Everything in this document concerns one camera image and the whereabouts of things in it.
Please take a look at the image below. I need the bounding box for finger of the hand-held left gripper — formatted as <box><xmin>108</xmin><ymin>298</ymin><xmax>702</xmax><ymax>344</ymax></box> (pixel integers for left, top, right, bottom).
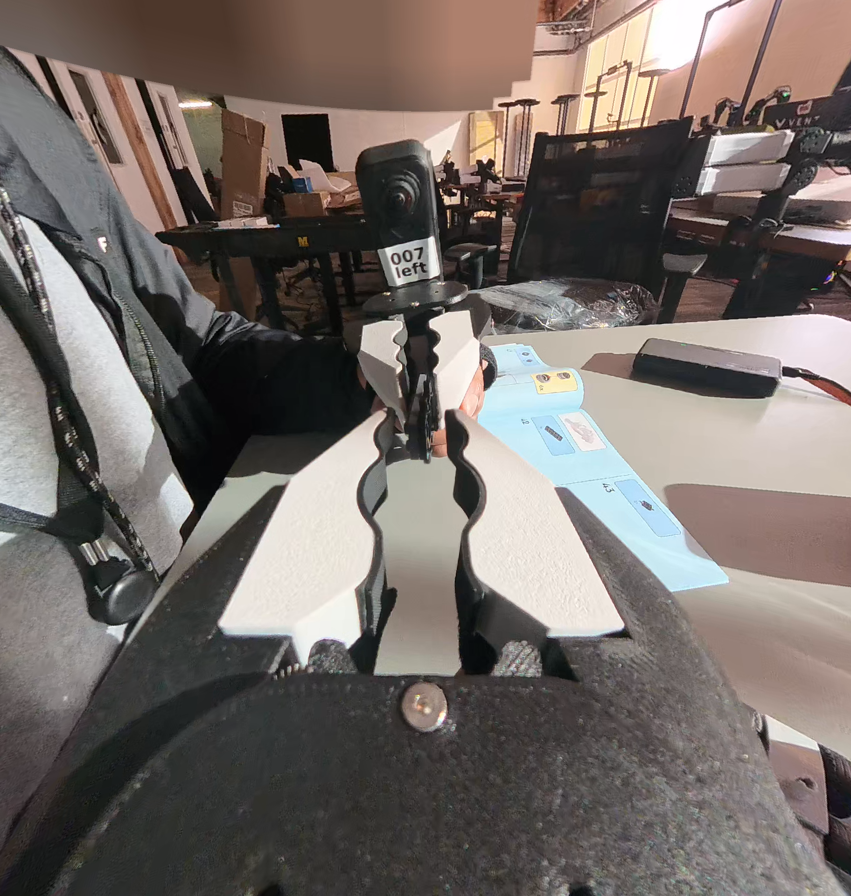
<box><xmin>357</xmin><ymin>318</ymin><xmax>409</xmax><ymax>428</ymax></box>
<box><xmin>431</xmin><ymin>311</ymin><xmax>480</xmax><ymax>422</ymax></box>

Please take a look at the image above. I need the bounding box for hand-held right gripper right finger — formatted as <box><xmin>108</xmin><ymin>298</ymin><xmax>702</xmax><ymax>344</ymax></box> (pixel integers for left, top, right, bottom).
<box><xmin>445</xmin><ymin>409</ymin><xmax>626</xmax><ymax>659</ymax></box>

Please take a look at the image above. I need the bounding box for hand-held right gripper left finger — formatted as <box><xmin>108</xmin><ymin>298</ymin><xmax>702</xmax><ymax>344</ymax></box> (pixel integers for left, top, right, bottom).
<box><xmin>217</xmin><ymin>408</ymin><xmax>391</xmax><ymax>669</ymax></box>

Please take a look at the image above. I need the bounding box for light blue instruction booklet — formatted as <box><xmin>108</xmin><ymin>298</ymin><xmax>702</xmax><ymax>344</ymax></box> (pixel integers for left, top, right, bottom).
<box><xmin>478</xmin><ymin>343</ymin><xmax>731</xmax><ymax>592</ymax></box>

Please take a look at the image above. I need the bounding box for dark grey toy brick plate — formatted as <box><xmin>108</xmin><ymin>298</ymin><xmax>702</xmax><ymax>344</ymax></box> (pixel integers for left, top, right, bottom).
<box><xmin>406</xmin><ymin>374</ymin><xmax>442</xmax><ymax>463</ymax></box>

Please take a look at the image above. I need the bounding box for red black toy brick truck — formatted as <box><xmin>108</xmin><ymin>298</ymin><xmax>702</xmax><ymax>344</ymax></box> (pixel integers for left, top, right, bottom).
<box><xmin>751</xmin><ymin>703</ymin><xmax>851</xmax><ymax>886</ymax></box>

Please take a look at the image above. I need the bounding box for grey desk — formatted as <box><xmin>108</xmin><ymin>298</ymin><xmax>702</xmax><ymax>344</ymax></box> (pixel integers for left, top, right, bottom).
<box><xmin>125</xmin><ymin>314</ymin><xmax>851</xmax><ymax>771</ymax></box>

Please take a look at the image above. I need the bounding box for person's left hand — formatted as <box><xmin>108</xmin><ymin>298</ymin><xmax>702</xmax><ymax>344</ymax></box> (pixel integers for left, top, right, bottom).
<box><xmin>430</xmin><ymin>360</ymin><xmax>488</xmax><ymax>459</ymax></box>

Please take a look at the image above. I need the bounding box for black monitor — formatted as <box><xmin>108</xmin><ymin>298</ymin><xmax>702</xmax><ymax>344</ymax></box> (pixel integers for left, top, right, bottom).
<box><xmin>280</xmin><ymin>113</ymin><xmax>337</xmax><ymax>174</ymax></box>

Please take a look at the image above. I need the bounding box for plastic wrapped black chair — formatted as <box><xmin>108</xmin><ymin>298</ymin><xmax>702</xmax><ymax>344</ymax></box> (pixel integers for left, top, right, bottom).
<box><xmin>478</xmin><ymin>278</ymin><xmax>659</xmax><ymax>336</ymax></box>

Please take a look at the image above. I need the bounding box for black workbench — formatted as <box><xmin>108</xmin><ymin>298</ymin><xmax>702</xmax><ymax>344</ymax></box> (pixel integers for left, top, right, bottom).
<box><xmin>156</xmin><ymin>213</ymin><xmax>370</xmax><ymax>331</ymax></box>

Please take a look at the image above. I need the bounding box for brown cardboard box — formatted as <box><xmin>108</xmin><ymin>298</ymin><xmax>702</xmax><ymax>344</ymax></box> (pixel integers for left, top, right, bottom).
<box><xmin>219</xmin><ymin>108</ymin><xmax>270</xmax><ymax>221</ymax></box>

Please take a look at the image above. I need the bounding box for black high-back office chair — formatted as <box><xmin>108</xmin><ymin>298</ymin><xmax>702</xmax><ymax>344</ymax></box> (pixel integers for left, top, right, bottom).
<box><xmin>506</xmin><ymin>115</ymin><xmax>710</xmax><ymax>323</ymax></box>

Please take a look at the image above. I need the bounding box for black flat power bank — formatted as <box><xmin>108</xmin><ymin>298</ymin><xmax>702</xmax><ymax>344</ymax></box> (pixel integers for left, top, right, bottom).
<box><xmin>632</xmin><ymin>338</ymin><xmax>783</xmax><ymax>399</ymax></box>

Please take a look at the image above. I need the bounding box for person's dark jacket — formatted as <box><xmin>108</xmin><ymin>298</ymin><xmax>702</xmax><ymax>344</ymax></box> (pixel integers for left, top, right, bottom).
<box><xmin>0</xmin><ymin>42</ymin><xmax>258</xmax><ymax>505</ymax></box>

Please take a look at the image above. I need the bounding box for person's grey sweatshirt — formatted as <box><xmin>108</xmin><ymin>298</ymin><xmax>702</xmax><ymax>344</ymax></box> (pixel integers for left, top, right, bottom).
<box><xmin>0</xmin><ymin>196</ymin><xmax>195</xmax><ymax>862</ymax></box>

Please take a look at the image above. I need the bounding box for white cardboard box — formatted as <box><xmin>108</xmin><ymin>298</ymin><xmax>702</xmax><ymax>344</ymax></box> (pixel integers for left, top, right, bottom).
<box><xmin>702</xmin><ymin>129</ymin><xmax>797</xmax><ymax>169</ymax></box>
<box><xmin>695</xmin><ymin>162</ymin><xmax>794</xmax><ymax>197</ymax></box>

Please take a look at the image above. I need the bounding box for background wooden table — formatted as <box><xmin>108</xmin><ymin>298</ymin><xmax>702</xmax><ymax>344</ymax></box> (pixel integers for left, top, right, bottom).
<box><xmin>667</xmin><ymin>196</ymin><xmax>851</xmax><ymax>263</ymax></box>

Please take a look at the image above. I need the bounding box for black cord stopper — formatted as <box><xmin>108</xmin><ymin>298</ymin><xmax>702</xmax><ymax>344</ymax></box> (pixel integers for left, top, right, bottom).
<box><xmin>79</xmin><ymin>538</ymin><xmax>159</xmax><ymax>625</ymax></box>

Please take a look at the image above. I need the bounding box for black patterned cord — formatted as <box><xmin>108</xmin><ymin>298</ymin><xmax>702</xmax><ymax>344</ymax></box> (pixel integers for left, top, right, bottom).
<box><xmin>0</xmin><ymin>164</ymin><xmax>162</xmax><ymax>585</ymax></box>

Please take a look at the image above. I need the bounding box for black webbing strap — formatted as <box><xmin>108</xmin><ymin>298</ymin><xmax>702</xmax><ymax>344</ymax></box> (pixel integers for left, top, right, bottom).
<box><xmin>0</xmin><ymin>493</ymin><xmax>84</xmax><ymax>541</ymax></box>

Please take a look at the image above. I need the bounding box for reddish flat cable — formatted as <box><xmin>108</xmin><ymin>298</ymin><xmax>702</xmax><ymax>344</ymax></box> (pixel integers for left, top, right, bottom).
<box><xmin>781</xmin><ymin>365</ymin><xmax>851</xmax><ymax>420</ymax></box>

